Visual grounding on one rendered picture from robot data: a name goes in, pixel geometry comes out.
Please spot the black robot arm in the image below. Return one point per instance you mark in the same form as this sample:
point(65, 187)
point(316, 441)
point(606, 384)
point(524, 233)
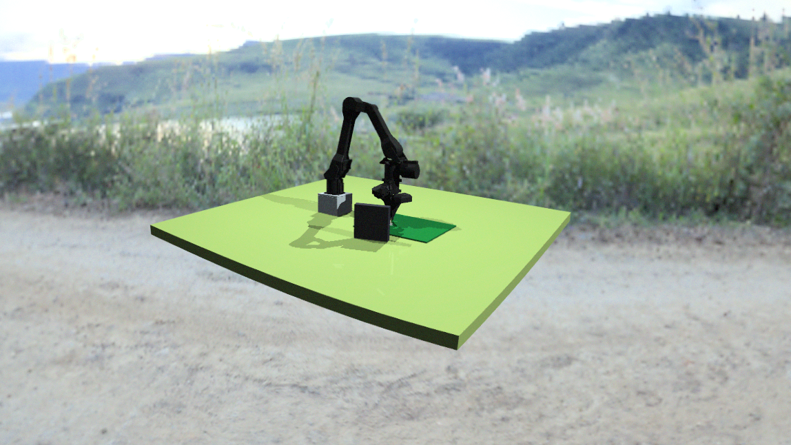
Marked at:
point(341, 164)

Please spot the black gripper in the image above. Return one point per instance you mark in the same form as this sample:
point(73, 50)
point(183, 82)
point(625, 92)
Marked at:
point(396, 199)

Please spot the black square panel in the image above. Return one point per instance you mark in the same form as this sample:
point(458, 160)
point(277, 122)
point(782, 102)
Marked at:
point(371, 222)

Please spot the green circuit board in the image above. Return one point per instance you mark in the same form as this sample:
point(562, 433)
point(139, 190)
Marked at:
point(417, 229)

